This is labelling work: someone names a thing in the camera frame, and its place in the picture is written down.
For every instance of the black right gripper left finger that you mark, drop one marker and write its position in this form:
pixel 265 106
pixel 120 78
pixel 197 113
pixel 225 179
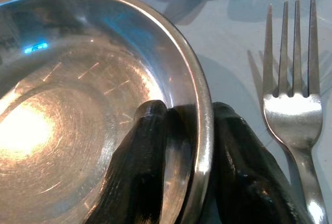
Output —
pixel 140 161

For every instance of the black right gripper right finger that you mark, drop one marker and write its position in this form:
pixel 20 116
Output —
pixel 246 177

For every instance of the stainless steel bowl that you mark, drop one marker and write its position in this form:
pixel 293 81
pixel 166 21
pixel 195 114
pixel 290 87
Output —
pixel 77 78

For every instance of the stainless steel fork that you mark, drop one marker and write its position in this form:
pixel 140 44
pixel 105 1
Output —
pixel 295 120

